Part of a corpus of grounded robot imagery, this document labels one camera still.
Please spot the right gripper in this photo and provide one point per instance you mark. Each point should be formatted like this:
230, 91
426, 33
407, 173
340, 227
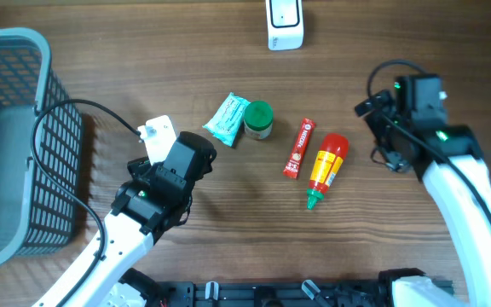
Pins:
374, 119

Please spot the red sauce bottle green cap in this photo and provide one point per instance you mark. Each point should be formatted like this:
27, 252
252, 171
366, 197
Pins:
329, 159

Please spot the red Nescafe stick sachet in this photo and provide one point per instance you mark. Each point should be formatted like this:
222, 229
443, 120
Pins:
299, 148

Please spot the green lid jar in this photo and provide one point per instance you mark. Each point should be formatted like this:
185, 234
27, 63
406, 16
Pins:
258, 120

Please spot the teal tissue pack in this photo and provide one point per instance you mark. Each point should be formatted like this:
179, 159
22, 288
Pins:
226, 122

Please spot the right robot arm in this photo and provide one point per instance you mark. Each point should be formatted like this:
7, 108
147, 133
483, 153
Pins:
411, 131

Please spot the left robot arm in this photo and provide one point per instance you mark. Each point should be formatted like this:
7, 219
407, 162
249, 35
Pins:
157, 198

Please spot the white barcode scanner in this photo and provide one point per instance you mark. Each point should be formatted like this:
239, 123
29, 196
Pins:
285, 24

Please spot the grey plastic mesh basket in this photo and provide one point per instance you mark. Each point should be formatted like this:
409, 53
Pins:
39, 161

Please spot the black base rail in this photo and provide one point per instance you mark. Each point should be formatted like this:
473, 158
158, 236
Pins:
395, 287

